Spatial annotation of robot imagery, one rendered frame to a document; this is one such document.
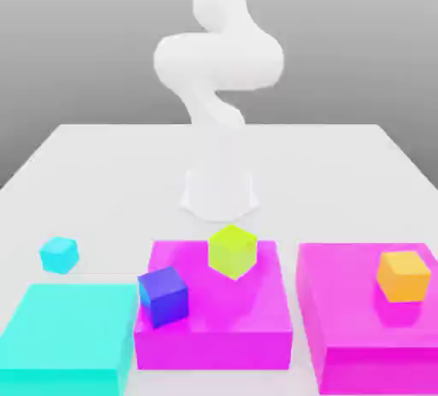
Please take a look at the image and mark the small yellow-green cube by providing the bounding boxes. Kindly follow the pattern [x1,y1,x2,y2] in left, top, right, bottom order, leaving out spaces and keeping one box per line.
[207,224,258,281]

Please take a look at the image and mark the small blue cube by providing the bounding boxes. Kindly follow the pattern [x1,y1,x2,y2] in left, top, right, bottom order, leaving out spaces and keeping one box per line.
[137,265,190,329]

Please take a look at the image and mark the small cyan cube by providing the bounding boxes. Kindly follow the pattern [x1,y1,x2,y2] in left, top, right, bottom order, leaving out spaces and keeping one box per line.
[38,235,80,275]

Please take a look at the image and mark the small orange cube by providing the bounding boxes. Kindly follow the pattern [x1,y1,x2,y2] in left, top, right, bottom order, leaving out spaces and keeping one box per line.
[376,251,432,304]

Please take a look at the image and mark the large magenta box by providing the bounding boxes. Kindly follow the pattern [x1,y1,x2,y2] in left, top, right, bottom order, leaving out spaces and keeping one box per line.
[296,242,438,396]
[133,239,294,371]

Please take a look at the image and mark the large cyan box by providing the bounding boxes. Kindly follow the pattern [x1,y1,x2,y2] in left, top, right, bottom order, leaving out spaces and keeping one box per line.
[0,283,139,396]

